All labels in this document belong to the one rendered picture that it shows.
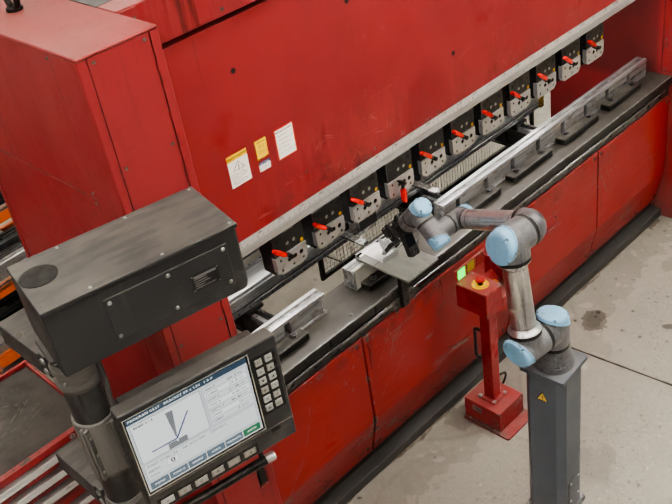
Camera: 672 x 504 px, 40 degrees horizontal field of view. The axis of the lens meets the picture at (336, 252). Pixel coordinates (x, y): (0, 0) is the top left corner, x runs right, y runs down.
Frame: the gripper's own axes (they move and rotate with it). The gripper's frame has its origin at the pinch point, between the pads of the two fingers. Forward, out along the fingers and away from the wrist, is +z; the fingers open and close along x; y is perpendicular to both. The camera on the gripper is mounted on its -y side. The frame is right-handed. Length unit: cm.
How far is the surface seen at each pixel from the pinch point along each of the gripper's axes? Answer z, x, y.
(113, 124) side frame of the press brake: -92, 103, 52
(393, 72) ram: -42, -21, 49
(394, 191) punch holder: -6.0, -14.3, 18.1
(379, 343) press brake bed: 27.3, 13.4, -25.3
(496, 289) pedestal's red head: 5.4, -32.7, -35.8
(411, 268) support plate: -2.7, -0.9, -10.6
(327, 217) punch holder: -12.7, 21.4, 21.1
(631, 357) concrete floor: 53, -107, -98
